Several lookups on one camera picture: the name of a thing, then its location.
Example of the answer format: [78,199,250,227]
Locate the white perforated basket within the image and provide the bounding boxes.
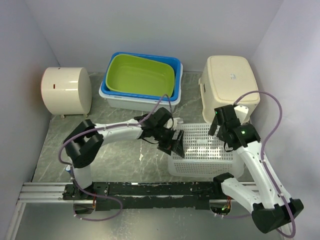
[167,123,245,178]

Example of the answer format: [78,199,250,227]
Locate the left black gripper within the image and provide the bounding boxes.
[154,126,186,159]

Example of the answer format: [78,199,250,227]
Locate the cream cylindrical appliance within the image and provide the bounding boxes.
[40,67,92,116]

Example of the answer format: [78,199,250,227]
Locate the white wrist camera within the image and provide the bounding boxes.
[167,117,184,129]
[233,104,250,124]

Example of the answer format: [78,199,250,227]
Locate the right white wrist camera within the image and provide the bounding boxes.
[233,104,250,124]

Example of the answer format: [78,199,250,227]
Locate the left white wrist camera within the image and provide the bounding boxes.
[167,117,184,129]

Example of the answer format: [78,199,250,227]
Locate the white plastic tub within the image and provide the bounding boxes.
[98,80,182,112]

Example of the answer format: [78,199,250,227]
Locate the large cream perforated basket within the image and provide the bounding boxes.
[198,55,258,124]

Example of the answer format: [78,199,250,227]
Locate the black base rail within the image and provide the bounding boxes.
[62,181,227,211]

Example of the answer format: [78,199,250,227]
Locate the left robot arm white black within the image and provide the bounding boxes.
[62,107,185,200]

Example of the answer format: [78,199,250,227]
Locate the small blue capped bottle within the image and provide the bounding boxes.
[65,165,71,174]

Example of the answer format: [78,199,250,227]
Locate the green plastic tub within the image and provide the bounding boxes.
[105,53,176,97]

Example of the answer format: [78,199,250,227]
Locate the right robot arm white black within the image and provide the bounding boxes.
[208,104,304,234]

